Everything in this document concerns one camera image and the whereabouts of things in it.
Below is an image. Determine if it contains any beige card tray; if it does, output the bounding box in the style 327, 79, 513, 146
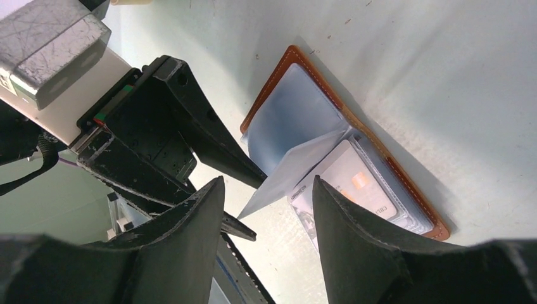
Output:
110, 0, 153, 6

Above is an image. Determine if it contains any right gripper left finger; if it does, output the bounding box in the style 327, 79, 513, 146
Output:
1, 177, 225, 303

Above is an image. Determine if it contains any silver VIP card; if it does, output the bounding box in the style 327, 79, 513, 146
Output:
287, 139, 399, 250

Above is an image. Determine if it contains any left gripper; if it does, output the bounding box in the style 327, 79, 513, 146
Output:
77, 56, 267, 215

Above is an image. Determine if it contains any aluminium frame rail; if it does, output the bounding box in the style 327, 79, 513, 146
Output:
107, 192, 134, 240

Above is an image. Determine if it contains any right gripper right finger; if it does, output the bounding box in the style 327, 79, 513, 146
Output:
313, 177, 536, 303

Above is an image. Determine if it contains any brown leather card holder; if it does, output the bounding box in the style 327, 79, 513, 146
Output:
240, 45, 450, 241

